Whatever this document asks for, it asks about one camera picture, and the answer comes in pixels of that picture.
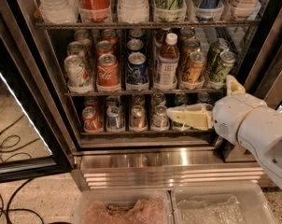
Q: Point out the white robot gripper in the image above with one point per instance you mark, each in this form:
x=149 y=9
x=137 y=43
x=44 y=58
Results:
x=233 y=116

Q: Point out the blue label tea bottle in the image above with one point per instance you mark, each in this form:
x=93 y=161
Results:
x=168 y=58

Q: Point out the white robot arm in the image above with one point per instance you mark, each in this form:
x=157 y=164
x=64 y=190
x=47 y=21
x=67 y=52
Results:
x=261 y=134

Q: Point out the rear brown tea bottle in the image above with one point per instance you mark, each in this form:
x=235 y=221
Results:
x=160 y=36

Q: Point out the top green bottle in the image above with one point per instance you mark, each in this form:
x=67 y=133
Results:
x=170 y=10

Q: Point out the stainless steel fridge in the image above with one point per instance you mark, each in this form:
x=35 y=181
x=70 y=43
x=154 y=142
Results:
x=130 y=159

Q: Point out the top middle clear bottle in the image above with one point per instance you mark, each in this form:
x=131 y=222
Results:
x=133 y=11

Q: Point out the clear bottle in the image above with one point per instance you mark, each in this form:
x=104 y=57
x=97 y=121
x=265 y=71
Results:
x=133 y=11
x=59 y=11

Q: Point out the top red cola bottle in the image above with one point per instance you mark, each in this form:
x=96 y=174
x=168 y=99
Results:
x=96 y=10

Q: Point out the top left clear bottle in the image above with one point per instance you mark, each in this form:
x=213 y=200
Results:
x=59 y=11

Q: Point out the open glass fridge door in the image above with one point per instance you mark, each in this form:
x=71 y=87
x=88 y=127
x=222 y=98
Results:
x=35 y=132

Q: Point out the front gold can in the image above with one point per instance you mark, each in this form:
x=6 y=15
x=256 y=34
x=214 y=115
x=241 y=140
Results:
x=194 y=67

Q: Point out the gold can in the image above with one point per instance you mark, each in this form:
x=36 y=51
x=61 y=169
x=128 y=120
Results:
x=194 y=67
x=188 y=46
x=138 y=117

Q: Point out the green can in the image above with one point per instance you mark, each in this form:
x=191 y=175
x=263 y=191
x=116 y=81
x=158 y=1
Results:
x=215 y=49
x=180 y=127
x=224 y=64

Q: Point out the front green can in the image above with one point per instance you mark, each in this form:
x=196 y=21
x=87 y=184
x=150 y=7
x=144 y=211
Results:
x=224 y=64

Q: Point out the bottom green can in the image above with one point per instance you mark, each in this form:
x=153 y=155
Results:
x=180 y=127

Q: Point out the bottom silver can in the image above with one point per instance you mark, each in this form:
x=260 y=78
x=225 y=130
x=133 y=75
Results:
x=160 y=121

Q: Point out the bottom gold can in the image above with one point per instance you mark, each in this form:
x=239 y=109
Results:
x=138 y=117

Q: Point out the front blue soda can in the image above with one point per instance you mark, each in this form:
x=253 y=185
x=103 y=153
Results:
x=137 y=68

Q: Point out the right clear plastic bin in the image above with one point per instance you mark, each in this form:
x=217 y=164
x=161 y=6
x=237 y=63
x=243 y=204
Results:
x=221 y=203

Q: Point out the clear plastic bin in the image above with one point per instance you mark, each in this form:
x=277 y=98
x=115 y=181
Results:
x=124 y=206
x=221 y=203

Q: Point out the bottom white blue can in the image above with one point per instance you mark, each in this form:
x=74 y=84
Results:
x=114 y=119

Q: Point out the front red cola can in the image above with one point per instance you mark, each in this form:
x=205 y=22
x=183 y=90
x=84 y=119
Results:
x=108 y=70

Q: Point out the red cola can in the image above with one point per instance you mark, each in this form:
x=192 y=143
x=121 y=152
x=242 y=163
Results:
x=104 y=47
x=108 y=70

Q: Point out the bottom red can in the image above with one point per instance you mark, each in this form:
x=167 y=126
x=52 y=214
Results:
x=91 y=119

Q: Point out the front white soda can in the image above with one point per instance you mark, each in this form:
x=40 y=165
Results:
x=76 y=70

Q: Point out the left clear plastic bin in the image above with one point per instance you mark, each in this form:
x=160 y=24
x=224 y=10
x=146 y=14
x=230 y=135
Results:
x=124 y=206

